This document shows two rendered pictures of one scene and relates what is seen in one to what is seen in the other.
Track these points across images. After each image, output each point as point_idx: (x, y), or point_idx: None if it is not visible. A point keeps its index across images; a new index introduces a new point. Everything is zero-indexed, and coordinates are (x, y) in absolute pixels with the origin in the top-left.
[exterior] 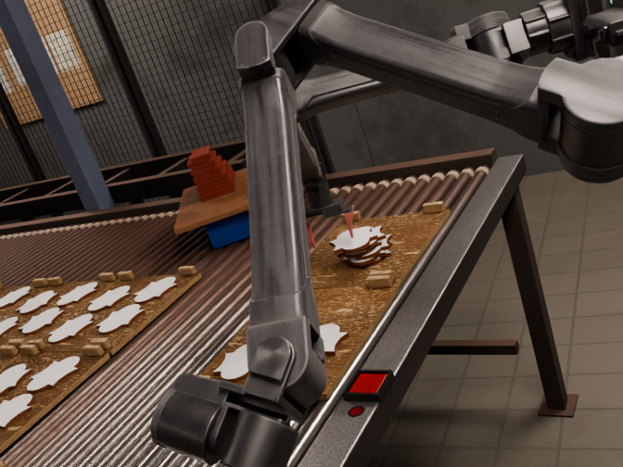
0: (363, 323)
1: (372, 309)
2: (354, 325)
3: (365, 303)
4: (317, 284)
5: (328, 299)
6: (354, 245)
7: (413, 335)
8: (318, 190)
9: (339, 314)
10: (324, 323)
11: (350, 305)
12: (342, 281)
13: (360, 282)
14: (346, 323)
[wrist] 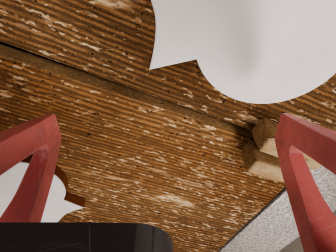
0: (212, 240)
1: (233, 214)
2: (195, 239)
3: (223, 195)
4: (66, 51)
5: (129, 151)
6: (267, 71)
7: (278, 249)
8: None
9: (165, 208)
10: (134, 220)
11: (189, 190)
12: (162, 71)
13: (221, 106)
14: (180, 232)
